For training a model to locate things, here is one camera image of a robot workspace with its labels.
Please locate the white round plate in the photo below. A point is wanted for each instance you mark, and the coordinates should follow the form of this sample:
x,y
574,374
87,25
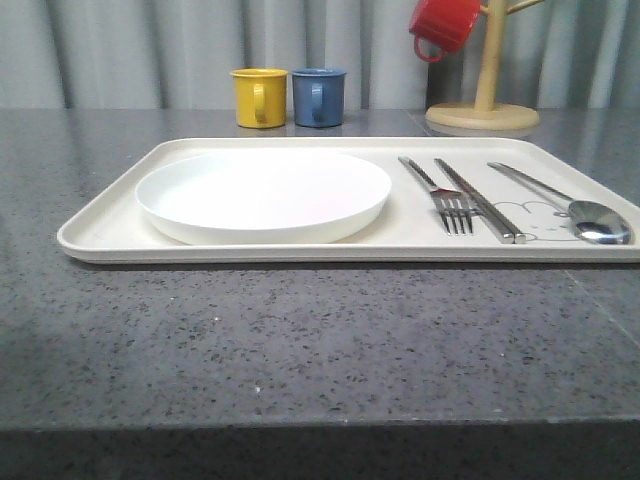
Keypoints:
x,y
278,196

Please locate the silver metal fork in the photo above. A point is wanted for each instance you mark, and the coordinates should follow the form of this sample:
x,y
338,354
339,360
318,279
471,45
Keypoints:
x,y
452,206

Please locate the silver metal spoon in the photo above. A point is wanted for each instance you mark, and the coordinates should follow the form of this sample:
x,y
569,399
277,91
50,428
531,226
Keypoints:
x,y
590,221

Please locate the beige rabbit serving tray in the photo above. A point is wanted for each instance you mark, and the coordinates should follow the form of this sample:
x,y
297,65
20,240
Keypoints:
x,y
113,228

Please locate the blue mug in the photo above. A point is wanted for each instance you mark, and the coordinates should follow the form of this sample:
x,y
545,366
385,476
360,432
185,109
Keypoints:
x,y
318,96

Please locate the yellow mug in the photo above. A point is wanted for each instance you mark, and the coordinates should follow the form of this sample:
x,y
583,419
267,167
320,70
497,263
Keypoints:
x,y
261,97

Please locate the wooden mug tree stand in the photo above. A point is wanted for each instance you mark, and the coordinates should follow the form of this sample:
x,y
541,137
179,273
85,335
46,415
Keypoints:
x,y
485,113

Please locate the red mug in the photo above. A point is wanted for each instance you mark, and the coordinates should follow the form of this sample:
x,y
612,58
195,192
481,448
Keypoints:
x,y
446,24

